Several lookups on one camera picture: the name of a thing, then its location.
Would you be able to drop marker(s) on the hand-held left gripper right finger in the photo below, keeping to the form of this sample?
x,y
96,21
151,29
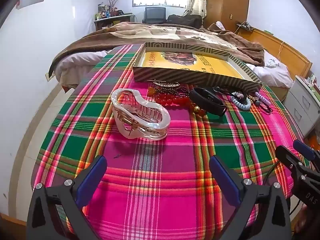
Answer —
x,y
223,180

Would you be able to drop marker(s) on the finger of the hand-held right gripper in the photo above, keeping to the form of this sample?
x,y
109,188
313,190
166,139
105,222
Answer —
x,y
303,150
290,160

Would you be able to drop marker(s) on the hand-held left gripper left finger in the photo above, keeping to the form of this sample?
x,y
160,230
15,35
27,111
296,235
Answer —
x,y
91,177

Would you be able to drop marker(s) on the clear hair claw clip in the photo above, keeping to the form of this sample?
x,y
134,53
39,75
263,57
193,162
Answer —
x,y
140,133

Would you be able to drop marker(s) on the black wristband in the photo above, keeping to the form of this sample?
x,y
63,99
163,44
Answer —
x,y
207,100

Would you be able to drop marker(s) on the black hair clip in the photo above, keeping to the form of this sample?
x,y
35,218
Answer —
x,y
216,89

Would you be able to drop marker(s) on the striped cardboard tray yellow inside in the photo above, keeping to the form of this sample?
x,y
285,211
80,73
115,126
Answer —
x,y
175,76

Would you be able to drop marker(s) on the white nightstand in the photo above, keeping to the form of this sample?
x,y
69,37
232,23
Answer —
x,y
300,102

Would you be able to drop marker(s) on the pink green plaid tablecloth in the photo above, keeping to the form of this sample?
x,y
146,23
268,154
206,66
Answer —
x,y
155,192

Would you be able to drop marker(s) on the items on nightstand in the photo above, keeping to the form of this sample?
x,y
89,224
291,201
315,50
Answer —
x,y
312,81

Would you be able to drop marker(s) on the wooden headboard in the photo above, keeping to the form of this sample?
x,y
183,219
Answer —
x,y
287,52

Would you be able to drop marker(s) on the gold rhinestone hair clip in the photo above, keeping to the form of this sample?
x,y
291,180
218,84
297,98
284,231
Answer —
x,y
162,82

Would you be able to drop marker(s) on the white bed sheet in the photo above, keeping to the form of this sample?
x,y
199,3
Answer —
x,y
75,62

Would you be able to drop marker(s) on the power strip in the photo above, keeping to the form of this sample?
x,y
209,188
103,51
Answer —
x,y
243,25

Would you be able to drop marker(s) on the white pillow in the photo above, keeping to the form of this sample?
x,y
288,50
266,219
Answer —
x,y
220,25

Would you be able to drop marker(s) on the wooden shelf desk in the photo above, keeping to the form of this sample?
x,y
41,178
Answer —
x,y
112,22

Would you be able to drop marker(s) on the brown paw print blanket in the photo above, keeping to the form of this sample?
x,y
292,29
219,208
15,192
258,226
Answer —
x,y
150,31

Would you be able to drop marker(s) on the dark brown bag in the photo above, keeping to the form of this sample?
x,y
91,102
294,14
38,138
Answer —
x,y
185,20

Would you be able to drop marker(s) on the group of bottles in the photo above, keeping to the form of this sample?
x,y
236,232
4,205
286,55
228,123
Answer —
x,y
105,12

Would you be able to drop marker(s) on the wooden wardrobe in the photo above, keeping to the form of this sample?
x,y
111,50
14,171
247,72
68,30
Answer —
x,y
225,2

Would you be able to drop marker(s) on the black television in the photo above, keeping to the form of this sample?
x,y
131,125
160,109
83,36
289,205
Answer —
x,y
155,15

